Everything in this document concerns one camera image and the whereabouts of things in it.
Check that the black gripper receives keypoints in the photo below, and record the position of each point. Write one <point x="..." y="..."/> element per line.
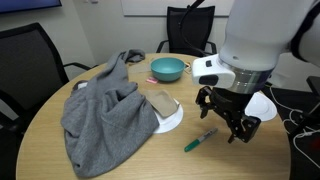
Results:
<point x="242" y="126"/>

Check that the green capped marker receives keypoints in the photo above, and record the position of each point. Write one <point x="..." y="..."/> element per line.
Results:
<point x="200" y="139"/>

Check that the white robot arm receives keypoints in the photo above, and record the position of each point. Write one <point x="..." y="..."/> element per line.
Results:
<point x="257" y="33"/>

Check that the teal blue bowl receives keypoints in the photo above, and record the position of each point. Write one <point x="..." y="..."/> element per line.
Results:
<point x="167" y="69"/>

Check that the pink eraser near bowl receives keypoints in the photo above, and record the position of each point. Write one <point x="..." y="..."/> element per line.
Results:
<point x="152" y="80"/>

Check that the white plate right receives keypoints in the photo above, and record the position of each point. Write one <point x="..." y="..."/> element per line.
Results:
<point x="261" y="106"/>

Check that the brown paper bag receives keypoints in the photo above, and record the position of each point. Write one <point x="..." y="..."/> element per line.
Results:
<point x="188" y="67"/>

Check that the white plate under sweatshirt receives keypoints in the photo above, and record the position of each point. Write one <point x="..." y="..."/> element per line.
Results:
<point x="171" y="122"/>

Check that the tan cardboard tray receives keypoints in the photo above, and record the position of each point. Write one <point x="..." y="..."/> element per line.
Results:
<point x="161" y="101"/>

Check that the black furniture right edge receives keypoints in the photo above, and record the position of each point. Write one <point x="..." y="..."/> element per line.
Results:
<point x="311" y="116"/>

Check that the black office chair back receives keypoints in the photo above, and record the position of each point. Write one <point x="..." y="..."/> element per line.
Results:
<point x="188" y="32"/>

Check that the black office chair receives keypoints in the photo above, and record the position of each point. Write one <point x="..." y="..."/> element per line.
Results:
<point x="31" y="71"/>
<point x="188" y="32"/>

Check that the grey hooded sweatshirt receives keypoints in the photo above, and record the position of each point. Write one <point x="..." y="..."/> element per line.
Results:
<point x="106" y="119"/>

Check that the black office chair left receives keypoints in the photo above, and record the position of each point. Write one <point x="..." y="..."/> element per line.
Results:
<point x="31" y="71"/>

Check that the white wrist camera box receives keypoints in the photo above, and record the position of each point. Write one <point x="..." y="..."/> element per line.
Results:
<point x="209" y="71"/>

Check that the wall screen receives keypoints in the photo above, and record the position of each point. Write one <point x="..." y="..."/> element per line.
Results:
<point x="8" y="6"/>

